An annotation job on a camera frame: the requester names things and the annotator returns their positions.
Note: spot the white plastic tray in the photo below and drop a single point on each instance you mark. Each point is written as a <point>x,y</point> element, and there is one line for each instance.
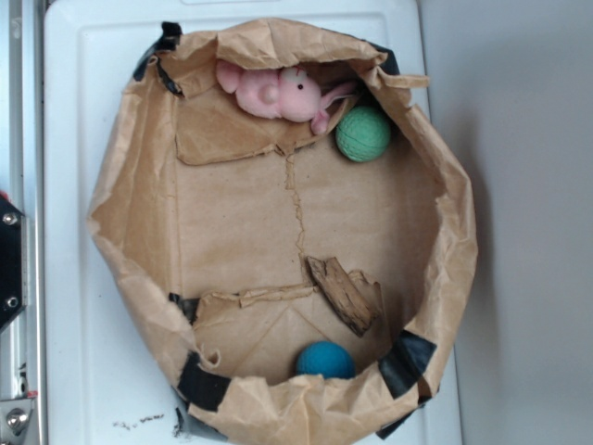
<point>103,384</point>

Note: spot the pink plush bunny toy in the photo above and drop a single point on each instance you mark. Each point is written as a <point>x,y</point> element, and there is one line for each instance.
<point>287,93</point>

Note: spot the green textured ball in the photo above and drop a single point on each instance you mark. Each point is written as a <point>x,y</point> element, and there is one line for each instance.
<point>363,134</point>

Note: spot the brown paper bag bin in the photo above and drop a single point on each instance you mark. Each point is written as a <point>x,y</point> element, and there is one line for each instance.
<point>230,351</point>

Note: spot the blue ball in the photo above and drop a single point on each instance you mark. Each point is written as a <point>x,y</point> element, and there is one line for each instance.
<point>327,359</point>

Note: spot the brown wood bark piece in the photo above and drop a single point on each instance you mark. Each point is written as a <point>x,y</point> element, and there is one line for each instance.
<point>347,301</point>

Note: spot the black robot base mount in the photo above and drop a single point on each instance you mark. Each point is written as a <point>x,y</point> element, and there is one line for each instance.
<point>11,263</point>

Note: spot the metal aluminium frame rail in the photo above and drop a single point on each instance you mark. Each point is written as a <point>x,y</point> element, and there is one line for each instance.
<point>23,382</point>

